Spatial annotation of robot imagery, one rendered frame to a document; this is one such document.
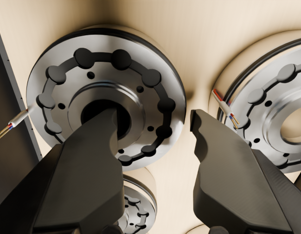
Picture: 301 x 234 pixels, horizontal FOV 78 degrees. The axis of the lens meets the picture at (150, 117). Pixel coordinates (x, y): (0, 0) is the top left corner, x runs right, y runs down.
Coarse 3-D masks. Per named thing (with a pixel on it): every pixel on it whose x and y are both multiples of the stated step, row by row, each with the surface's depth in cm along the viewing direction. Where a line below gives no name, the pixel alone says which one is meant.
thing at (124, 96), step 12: (96, 84) 11; (108, 84) 11; (84, 96) 11; (96, 96) 11; (108, 96) 11; (120, 96) 11; (132, 96) 11; (72, 108) 11; (84, 108) 11; (132, 108) 11; (72, 120) 12; (84, 120) 12; (132, 120) 12; (144, 120) 12; (132, 132) 12; (120, 144) 13
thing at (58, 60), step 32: (96, 32) 10; (64, 64) 11; (96, 64) 10; (128, 64) 11; (160, 64) 10; (32, 96) 11; (64, 96) 11; (160, 96) 12; (64, 128) 12; (160, 128) 13; (128, 160) 15
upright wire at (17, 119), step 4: (20, 112) 12; (24, 112) 12; (28, 112) 12; (16, 116) 11; (20, 116) 12; (24, 116) 12; (12, 120) 11; (16, 120) 11; (20, 120) 12; (8, 124) 11; (12, 124) 11; (16, 124) 11; (4, 128) 10; (8, 128) 11; (0, 132) 10; (4, 132) 10; (0, 136) 10
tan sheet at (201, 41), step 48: (0, 0) 11; (48, 0) 12; (96, 0) 12; (144, 0) 12; (192, 0) 12; (240, 0) 12; (288, 0) 12; (192, 48) 13; (240, 48) 13; (192, 96) 15; (192, 144) 17; (192, 192) 21
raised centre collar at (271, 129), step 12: (288, 96) 11; (300, 96) 11; (276, 108) 12; (288, 108) 11; (264, 120) 12; (276, 120) 12; (264, 132) 13; (276, 132) 12; (276, 144) 13; (288, 144) 13; (300, 144) 13
